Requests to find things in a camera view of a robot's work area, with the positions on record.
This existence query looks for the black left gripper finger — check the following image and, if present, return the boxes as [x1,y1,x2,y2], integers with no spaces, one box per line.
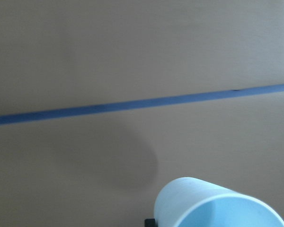
[144,218,157,227]

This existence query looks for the light blue cup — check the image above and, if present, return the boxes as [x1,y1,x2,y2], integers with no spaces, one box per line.
[154,177,284,227]

